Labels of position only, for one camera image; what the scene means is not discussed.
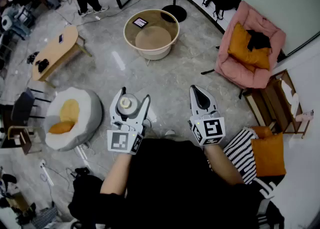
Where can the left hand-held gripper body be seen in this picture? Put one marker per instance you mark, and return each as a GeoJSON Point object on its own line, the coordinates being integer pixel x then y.
{"type": "Point", "coordinates": [122, 139]}

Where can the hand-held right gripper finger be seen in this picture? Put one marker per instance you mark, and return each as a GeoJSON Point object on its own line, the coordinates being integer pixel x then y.
{"type": "Point", "coordinates": [212, 104]}
{"type": "Point", "coordinates": [193, 105]}

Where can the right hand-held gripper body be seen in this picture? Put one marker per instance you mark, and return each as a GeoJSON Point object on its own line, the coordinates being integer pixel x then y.
{"type": "Point", "coordinates": [212, 129]}

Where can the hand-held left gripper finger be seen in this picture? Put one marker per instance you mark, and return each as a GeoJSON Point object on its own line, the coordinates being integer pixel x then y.
{"type": "Point", "coordinates": [114, 110]}
{"type": "Point", "coordinates": [144, 110]}

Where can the person's right forearm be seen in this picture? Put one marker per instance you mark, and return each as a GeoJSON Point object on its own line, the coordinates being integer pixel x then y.
{"type": "Point", "coordinates": [222, 165]}

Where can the person's left forearm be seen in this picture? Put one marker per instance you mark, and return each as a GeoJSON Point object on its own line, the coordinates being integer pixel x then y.
{"type": "Point", "coordinates": [117, 173]}

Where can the round glass coffee table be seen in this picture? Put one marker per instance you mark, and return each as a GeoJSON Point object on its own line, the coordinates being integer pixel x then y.
{"type": "Point", "coordinates": [132, 35]}

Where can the white grey beanbag chair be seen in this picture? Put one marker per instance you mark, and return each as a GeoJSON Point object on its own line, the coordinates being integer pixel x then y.
{"type": "Point", "coordinates": [90, 113]}

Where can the person's shoe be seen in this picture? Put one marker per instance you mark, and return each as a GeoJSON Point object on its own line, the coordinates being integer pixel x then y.
{"type": "Point", "coordinates": [170, 133]}

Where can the pink armchair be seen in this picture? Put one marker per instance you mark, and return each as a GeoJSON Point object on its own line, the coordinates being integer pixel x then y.
{"type": "Point", "coordinates": [232, 73]}

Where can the yellow round cushion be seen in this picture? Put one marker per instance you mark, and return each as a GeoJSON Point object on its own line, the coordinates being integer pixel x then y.
{"type": "Point", "coordinates": [70, 109]}

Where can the orange oval cushion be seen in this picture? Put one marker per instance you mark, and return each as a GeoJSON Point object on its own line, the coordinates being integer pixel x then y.
{"type": "Point", "coordinates": [61, 127]}

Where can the wooden side rack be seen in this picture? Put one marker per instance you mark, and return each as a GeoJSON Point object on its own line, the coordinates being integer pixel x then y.
{"type": "Point", "coordinates": [272, 105]}

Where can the orange square cushion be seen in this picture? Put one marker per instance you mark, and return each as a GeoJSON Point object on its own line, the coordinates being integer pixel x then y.
{"type": "Point", "coordinates": [268, 155]}

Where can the large orange cushion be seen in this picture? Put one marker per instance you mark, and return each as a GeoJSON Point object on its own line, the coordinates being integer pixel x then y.
{"type": "Point", "coordinates": [240, 45]}

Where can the person's black shirt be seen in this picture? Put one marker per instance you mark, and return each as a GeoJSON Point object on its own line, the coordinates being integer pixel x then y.
{"type": "Point", "coordinates": [172, 185]}

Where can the black cloth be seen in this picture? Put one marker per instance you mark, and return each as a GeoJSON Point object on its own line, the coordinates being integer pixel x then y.
{"type": "Point", "coordinates": [258, 40]}

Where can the oval wooden table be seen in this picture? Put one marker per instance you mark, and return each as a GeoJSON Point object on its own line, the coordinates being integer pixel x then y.
{"type": "Point", "coordinates": [57, 53]}

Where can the white power strip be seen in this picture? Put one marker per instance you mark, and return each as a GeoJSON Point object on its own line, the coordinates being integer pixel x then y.
{"type": "Point", "coordinates": [47, 173]}

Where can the black controller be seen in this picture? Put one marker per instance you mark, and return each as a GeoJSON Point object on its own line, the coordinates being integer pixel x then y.
{"type": "Point", "coordinates": [42, 65]}

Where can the black framed tree picture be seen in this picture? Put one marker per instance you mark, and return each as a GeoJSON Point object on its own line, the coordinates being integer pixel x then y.
{"type": "Point", "coordinates": [140, 22]}

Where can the dark smartphone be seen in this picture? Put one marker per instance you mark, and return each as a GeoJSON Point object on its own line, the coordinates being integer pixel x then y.
{"type": "Point", "coordinates": [61, 38]}

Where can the black chair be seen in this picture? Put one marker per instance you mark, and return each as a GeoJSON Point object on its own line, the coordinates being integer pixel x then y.
{"type": "Point", "coordinates": [22, 105]}

